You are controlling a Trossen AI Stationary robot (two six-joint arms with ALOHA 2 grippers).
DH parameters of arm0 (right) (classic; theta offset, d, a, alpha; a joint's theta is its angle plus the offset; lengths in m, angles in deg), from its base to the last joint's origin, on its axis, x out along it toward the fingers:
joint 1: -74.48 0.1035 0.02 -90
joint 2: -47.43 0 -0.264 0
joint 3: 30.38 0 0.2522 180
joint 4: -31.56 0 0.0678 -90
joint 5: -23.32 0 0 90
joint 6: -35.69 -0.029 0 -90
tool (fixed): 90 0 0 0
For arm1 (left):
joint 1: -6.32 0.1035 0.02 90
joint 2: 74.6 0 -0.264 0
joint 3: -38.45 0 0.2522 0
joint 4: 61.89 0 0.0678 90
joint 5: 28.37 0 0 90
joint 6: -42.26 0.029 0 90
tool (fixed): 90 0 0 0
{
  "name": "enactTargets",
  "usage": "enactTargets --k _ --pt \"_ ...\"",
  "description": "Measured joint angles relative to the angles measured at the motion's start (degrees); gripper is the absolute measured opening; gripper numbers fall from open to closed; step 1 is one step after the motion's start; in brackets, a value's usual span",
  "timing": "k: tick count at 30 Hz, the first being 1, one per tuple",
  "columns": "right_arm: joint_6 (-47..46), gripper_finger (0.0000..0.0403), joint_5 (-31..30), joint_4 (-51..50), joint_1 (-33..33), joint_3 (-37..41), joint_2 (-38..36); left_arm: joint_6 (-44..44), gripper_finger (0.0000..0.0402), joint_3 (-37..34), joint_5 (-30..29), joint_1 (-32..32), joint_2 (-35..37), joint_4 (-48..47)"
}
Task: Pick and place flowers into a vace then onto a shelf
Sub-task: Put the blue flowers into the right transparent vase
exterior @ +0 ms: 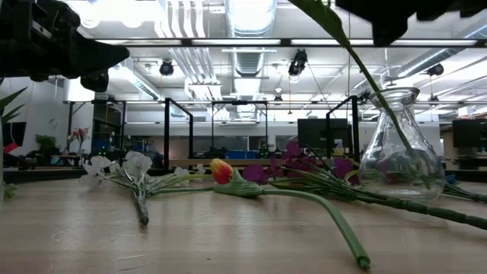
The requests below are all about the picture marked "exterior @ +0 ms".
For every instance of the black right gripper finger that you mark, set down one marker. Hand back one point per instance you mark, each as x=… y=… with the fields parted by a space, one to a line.
x=384 y=32

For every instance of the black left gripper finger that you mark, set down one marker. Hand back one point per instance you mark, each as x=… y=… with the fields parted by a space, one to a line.
x=100 y=53
x=95 y=80

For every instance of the pink artificial tulip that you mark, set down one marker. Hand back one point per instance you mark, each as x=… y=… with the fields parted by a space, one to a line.
x=331 y=23

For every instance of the clear glass vase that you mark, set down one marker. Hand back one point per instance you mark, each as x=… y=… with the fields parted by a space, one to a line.
x=392 y=99

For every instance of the white artificial flower bunch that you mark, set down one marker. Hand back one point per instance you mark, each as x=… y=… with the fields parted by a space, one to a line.
x=141 y=205

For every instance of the yellow red artificial tulip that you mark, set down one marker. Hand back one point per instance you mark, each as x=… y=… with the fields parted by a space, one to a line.
x=222 y=171

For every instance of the purple artificial flower bunch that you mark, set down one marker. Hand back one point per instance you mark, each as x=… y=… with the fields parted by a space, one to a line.
x=255 y=173

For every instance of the black background robot arm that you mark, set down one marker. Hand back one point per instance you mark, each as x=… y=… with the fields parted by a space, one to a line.
x=209 y=153
x=265 y=152

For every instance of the pink flowers in vase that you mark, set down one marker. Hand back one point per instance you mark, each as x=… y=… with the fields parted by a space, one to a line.
x=80 y=134

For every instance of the black metal wood shelf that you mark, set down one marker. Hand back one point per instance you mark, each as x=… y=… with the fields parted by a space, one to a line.
x=166 y=133

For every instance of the potted green artificial plant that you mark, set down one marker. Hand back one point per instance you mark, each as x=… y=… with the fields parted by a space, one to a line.
x=9 y=99

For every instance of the small green bushy plant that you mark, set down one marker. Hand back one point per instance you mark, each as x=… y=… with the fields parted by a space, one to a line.
x=45 y=141

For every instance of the black computer monitor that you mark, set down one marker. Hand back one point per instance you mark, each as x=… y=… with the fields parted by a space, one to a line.
x=17 y=133
x=472 y=133
x=312 y=133

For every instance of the black overhead rig bar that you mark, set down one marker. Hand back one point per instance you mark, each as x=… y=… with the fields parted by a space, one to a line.
x=285 y=42

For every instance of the blue storage bins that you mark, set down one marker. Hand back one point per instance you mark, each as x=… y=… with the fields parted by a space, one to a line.
x=236 y=155

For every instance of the black metal rig frame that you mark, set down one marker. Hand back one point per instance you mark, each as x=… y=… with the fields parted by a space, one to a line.
x=123 y=129

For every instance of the black round ceiling camera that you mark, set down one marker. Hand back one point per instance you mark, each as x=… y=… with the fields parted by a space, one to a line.
x=435 y=70
x=166 y=67

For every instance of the black hanging camera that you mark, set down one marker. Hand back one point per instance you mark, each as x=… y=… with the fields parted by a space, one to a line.
x=298 y=62

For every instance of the black table frame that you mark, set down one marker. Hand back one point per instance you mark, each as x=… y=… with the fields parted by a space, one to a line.
x=57 y=174

